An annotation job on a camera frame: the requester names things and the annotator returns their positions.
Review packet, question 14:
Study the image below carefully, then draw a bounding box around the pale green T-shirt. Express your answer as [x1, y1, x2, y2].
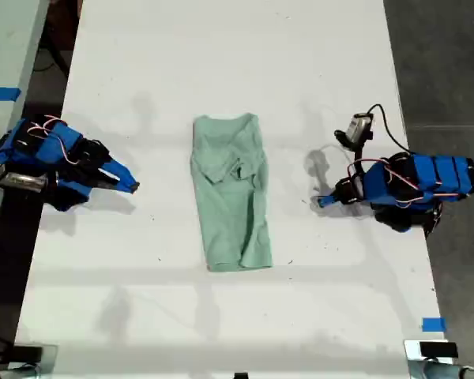
[189, 112, 274, 272]

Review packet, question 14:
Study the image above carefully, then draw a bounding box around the pale grey side table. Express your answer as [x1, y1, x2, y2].
[0, 0, 51, 256]

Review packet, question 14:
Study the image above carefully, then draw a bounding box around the short blue tape strip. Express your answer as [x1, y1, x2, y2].
[421, 317, 447, 332]

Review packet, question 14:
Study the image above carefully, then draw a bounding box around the small black box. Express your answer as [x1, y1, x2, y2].
[419, 342, 459, 358]
[10, 344, 45, 363]

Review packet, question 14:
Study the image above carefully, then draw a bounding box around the grey metal pipe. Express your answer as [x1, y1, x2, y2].
[422, 361, 474, 379]

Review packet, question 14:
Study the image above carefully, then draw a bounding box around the camera black stalk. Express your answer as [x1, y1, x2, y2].
[334, 129, 374, 153]

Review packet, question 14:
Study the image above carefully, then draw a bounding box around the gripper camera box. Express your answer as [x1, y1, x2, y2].
[345, 113, 375, 142]
[0, 163, 49, 191]

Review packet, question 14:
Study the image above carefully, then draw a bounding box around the thin black floor cable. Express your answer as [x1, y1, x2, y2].
[33, 37, 73, 77]

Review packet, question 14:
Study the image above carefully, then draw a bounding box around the shiny metal bracket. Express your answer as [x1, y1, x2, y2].
[403, 339, 461, 379]

